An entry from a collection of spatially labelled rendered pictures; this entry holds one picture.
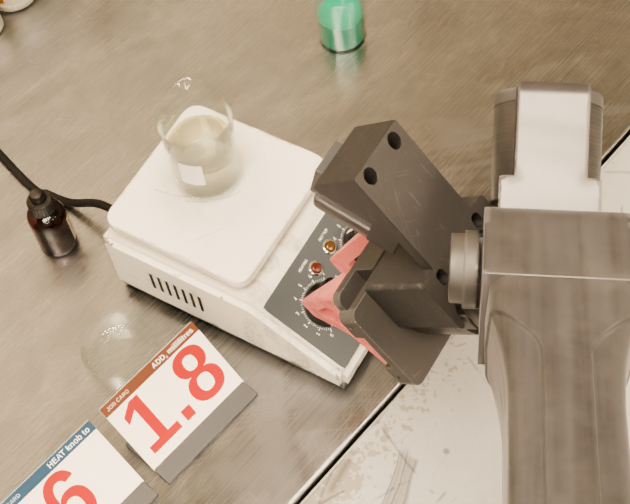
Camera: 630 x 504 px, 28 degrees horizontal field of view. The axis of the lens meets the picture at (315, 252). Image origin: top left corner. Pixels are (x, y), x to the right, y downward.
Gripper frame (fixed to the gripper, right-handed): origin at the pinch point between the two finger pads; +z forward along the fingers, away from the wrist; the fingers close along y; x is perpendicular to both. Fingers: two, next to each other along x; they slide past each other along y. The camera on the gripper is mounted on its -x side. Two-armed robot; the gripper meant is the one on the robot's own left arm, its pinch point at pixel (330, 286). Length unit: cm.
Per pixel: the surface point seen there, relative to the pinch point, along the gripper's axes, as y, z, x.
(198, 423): 8.2, 13.7, 5.1
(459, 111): -25.3, 11.3, 7.7
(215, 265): 0.3, 10.0, -2.7
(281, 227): -4.5, 8.2, -1.1
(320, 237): -6.3, 8.4, 2.0
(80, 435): 13.9, 15.5, -1.0
